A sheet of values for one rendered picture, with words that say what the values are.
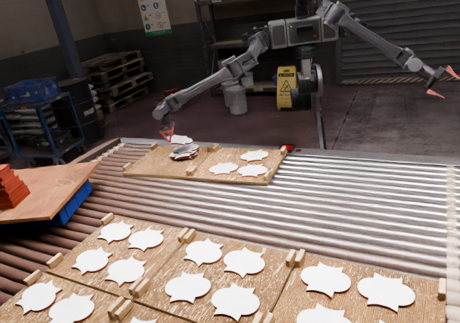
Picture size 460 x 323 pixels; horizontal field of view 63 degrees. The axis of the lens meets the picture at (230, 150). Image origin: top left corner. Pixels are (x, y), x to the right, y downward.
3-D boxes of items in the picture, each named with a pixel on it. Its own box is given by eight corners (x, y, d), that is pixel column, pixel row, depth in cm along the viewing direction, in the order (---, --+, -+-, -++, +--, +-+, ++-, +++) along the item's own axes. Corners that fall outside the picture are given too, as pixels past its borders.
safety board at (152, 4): (146, 36, 732) (134, -14, 695) (172, 33, 705) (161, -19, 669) (145, 36, 730) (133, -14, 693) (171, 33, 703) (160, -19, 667)
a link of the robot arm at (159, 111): (182, 106, 197) (173, 92, 194) (177, 113, 187) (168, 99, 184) (163, 117, 200) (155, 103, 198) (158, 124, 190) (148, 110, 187)
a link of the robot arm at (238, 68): (260, 68, 175) (250, 48, 171) (235, 81, 180) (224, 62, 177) (269, 46, 213) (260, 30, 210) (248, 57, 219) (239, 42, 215)
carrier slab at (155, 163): (157, 148, 231) (156, 145, 231) (217, 149, 215) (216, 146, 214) (122, 175, 202) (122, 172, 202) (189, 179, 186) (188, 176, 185)
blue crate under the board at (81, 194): (38, 195, 195) (31, 178, 191) (94, 189, 191) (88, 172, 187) (1, 231, 167) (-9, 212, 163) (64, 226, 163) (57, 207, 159)
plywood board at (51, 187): (14, 172, 202) (12, 170, 201) (100, 163, 195) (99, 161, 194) (-60, 228, 156) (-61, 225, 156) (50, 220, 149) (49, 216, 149)
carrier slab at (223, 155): (218, 150, 214) (218, 147, 213) (287, 152, 197) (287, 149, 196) (188, 179, 185) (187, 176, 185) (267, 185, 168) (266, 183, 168)
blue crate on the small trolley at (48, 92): (29, 96, 484) (22, 80, 476) (63, 92, 473) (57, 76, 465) (8, 105, 450) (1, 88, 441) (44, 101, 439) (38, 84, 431)
